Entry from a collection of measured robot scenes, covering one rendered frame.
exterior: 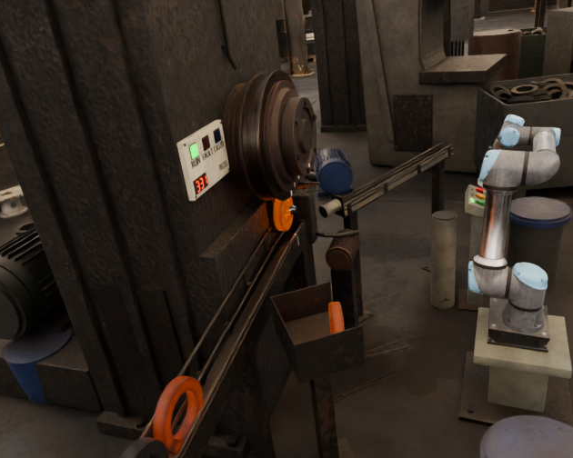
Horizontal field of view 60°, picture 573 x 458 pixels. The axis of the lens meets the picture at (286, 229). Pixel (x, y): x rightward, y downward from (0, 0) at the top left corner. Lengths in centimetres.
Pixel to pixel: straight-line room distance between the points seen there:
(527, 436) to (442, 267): 121
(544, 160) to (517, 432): 86
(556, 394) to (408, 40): 299
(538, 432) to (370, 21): 354
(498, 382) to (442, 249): 72
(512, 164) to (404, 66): 271
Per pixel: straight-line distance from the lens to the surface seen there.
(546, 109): 380
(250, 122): 165
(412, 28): 437
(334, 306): 147
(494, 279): 194
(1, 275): 246
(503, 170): 184
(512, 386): 217
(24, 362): 254
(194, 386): 137
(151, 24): 143
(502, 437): 158
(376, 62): 449
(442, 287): 267
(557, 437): 161
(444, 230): 251
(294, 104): 174
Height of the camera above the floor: 159
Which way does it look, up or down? 25 degrees down
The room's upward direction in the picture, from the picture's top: 8 degrees counter-clockwise
